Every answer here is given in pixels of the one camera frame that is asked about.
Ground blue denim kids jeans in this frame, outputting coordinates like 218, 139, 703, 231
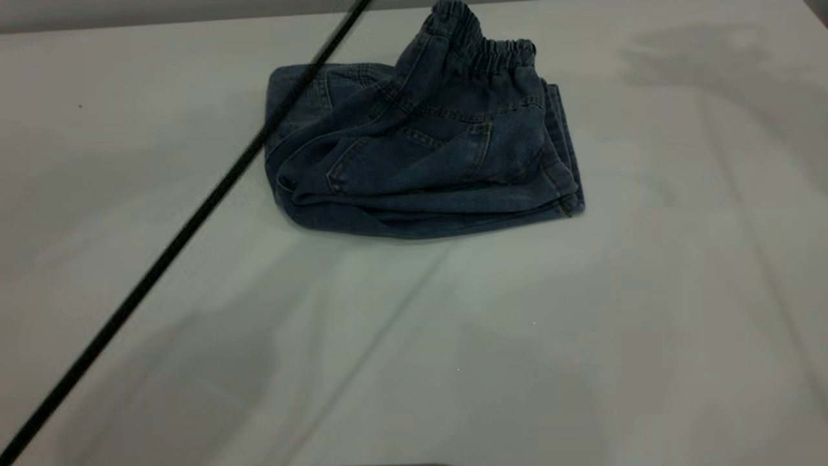
264, 0, 587, 241

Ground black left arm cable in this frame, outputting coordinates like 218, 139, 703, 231
0, 0, 375, 465

